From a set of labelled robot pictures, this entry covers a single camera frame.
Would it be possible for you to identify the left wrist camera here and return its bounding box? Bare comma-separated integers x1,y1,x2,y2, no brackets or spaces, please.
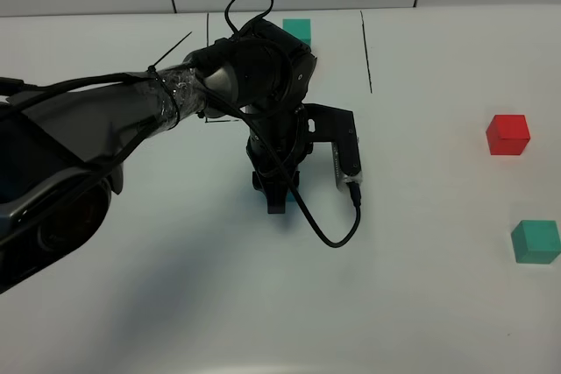
304,103,362,191

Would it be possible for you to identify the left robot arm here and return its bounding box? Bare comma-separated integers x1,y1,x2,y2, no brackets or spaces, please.
1,18,316,290

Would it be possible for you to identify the template green cube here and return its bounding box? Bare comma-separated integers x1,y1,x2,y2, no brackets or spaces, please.
282,18,311,46

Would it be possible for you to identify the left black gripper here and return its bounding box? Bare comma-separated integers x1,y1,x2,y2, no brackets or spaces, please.
246,104,308,215

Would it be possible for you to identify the left black camera cable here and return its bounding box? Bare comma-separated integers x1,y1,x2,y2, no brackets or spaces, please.
224,0,364,249

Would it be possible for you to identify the red cube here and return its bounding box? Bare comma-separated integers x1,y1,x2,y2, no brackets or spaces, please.
486,115,531,156

